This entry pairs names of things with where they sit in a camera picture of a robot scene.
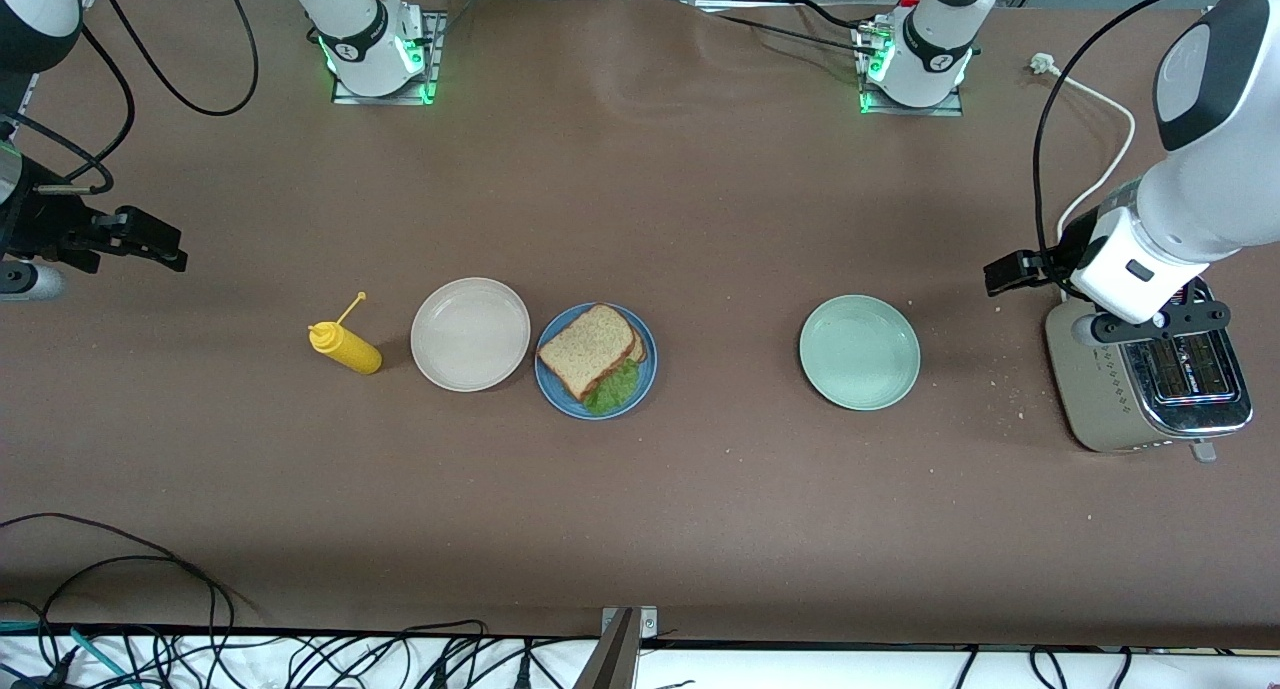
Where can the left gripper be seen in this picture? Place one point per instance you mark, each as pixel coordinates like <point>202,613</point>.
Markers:
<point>1071,251</point>

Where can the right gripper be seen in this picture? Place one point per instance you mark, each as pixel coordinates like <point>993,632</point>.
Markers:
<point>38,227</point>

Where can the yellow mustard squeeze bottle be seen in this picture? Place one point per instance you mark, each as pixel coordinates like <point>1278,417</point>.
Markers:
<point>352,351</point>

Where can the brown toast bread slice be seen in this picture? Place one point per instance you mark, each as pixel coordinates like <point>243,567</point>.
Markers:
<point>641,347</point>
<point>590,349</point>

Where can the green lettuce leaf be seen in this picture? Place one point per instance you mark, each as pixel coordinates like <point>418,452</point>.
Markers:
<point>612,391</point>

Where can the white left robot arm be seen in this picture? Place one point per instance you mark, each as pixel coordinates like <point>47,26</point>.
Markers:
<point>1200,199</point>

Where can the pale green plate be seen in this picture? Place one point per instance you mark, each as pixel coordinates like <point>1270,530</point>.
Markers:
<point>860,352</point>

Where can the beige plate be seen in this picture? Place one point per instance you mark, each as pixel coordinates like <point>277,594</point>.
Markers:
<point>470,334</point>

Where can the blue plate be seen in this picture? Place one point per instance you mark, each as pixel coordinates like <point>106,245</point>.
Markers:
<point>555,394</point>

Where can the chrome and beige toaster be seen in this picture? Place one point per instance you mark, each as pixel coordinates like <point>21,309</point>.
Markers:
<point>1100,399</point>

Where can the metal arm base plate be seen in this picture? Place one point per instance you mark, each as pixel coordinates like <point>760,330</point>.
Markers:
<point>385,101</point>
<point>905,112</point>

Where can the metal table edge bracket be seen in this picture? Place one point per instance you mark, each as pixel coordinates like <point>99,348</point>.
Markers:
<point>620,649</point>

